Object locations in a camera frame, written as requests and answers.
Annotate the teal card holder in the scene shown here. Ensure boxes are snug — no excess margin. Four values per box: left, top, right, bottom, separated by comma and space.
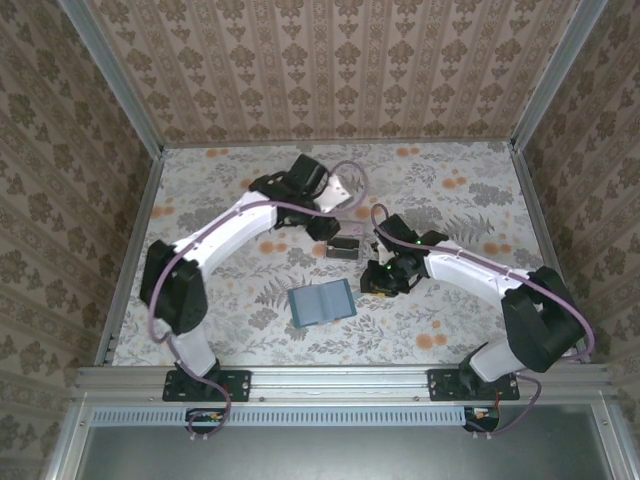
286, 278, 370, 330

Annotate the floral table covering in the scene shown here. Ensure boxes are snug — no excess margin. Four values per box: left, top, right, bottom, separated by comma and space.
112, 141, 576, 366

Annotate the black connector board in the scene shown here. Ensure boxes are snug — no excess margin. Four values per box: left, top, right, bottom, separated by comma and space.
462, 405, 501, 434
185, 407, 227, 435

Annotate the grey steel sheet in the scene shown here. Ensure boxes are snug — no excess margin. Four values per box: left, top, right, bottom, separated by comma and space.
74, 424, 614, 480

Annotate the wide aluminium frame rail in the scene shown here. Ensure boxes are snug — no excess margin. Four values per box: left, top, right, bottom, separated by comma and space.
74, 363, 617, 404

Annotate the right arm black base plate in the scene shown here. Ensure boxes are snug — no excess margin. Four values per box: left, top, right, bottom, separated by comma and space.
428, 368, 520, 402

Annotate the slotted grey cable duct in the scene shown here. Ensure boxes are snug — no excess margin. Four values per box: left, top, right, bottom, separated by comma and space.
91, 404, 469, 428

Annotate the aluminium side rail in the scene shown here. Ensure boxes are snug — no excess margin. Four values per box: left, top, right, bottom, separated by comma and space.
508, 141, 592, 365
94, 144, 166, 369

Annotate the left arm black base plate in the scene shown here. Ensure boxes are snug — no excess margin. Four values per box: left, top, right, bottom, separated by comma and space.
162, 368, 251, 402

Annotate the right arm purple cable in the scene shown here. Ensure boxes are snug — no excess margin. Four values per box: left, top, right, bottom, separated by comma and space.
369, 202, 596, 442

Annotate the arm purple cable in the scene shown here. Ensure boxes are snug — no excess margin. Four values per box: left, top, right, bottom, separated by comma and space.
369, 202, 596, 442
148, 159, 370, 444

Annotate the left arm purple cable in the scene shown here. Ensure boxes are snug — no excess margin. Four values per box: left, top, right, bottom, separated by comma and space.
148, 159, 370, 444

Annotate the aluminium frame post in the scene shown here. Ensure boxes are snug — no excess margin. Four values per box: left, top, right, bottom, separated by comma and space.
510, 0, 621, 151
56, 0, 166, 156

